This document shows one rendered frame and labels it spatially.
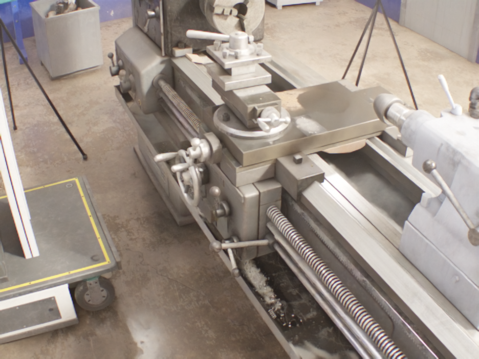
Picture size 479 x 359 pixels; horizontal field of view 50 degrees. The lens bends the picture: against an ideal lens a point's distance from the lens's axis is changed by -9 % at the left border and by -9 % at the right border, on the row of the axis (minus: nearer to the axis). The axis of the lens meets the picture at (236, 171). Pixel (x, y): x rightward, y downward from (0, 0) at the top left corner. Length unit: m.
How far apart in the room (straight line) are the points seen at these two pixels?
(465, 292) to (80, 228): 1.64
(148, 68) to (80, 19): 1.94
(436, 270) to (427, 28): 4.51
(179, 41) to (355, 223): 1.37
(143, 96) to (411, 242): 1.61
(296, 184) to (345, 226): 0.22
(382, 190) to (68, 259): 1.25
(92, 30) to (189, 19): 2.06
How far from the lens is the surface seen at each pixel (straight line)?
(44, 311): 2.29
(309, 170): 1.70
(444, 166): 1.40
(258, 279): 1.99
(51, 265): 2.26
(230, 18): 2.41
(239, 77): 1.81
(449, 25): 5.51
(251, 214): 1.76
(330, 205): 1.62
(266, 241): 1.82
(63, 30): 4.47
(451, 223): 1.38
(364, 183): 1.95
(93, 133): 3.75
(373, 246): 1.50
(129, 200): 3.07
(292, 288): 1.97
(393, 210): 1.85
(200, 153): 1.78
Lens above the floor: 1.82
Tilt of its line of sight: 34 degrees down
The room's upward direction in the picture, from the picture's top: straight up
